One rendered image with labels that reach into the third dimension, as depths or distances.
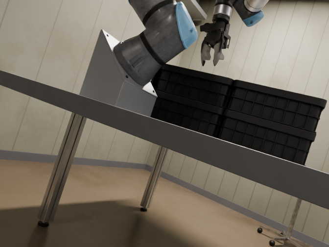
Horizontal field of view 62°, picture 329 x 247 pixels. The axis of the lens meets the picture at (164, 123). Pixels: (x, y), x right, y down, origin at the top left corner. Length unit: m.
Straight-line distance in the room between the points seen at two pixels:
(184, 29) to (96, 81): 0.29
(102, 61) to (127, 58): 0.08
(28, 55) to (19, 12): 0.33
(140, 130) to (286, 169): 0.24
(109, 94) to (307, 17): 3.37
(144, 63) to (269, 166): 0.52
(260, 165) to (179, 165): 3.50
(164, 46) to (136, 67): 0.10
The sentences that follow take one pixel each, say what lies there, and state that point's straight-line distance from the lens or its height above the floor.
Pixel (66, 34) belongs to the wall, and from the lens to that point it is 2.81.
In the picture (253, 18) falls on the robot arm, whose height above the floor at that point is 1.18.
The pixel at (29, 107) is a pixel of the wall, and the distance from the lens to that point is 2.71.
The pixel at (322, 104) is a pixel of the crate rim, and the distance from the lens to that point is 0.99.
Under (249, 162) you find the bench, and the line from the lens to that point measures 0.39.
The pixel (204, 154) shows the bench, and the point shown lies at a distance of 0.42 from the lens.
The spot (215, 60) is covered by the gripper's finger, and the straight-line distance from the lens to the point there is 1.16.
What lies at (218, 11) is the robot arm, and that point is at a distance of 1.24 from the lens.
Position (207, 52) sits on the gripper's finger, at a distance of 1.21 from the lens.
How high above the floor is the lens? 0.69
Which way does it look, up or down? 1 degrees up
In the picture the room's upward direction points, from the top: 18 degrees clockwise
